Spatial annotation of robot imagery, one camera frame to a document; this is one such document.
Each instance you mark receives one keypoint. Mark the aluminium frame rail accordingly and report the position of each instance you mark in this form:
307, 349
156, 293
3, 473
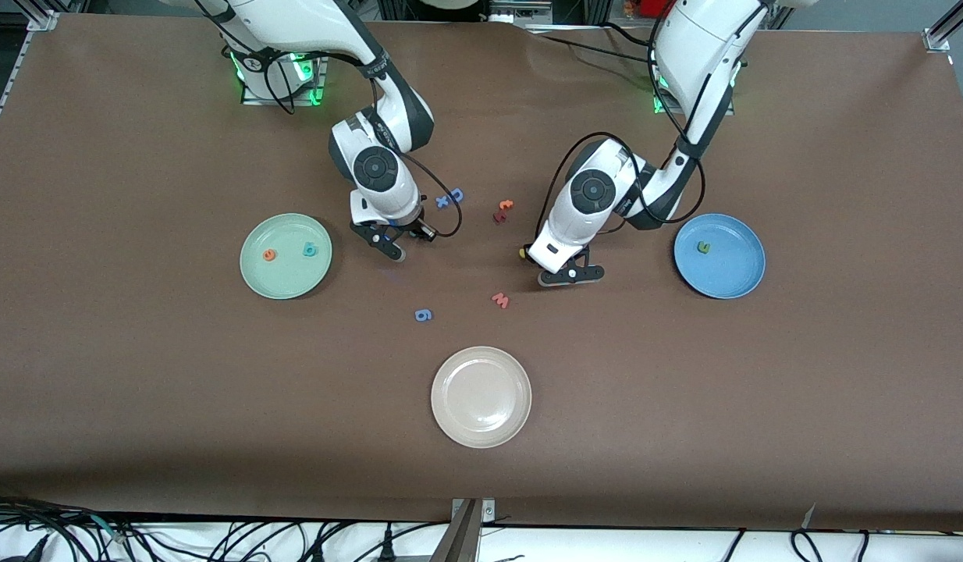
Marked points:
6, 86

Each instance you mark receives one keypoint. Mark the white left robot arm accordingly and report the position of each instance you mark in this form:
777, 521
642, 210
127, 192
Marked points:
591, 195

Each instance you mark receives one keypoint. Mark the blue round plate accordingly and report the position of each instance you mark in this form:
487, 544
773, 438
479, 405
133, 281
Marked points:
731, 269

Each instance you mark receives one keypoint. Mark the beige round plate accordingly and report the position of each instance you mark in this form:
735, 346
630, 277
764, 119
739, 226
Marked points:
481, 398

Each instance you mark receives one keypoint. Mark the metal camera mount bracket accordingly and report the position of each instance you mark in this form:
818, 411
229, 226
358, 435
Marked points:
462, 538

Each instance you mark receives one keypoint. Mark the grey metal rack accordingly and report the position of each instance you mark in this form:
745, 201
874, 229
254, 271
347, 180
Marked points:
520, 9

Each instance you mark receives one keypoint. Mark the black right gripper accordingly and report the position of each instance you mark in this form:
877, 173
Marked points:
413, 228

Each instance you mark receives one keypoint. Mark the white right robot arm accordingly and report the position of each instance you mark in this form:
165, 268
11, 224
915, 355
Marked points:
380, 168

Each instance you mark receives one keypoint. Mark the beige round hat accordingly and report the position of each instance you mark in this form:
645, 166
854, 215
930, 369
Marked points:
454, 3

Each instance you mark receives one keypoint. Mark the brown table cover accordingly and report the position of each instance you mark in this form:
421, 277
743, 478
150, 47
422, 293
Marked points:
138, 390

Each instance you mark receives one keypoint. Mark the red box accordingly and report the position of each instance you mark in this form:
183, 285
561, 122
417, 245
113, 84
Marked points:
652, 6

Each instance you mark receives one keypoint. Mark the pink foam letter w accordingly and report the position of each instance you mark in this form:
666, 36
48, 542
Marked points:
500, 300

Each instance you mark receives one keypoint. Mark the blue foam letter D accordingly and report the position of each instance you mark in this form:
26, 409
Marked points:
453, 195

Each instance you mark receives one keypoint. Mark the white paper scrap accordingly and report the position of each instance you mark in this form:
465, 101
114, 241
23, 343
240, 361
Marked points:
809, 515

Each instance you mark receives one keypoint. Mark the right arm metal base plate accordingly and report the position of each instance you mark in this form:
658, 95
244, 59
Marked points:
282, 101

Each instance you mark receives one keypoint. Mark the light green round plate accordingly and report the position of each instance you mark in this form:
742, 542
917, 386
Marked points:
286, 273

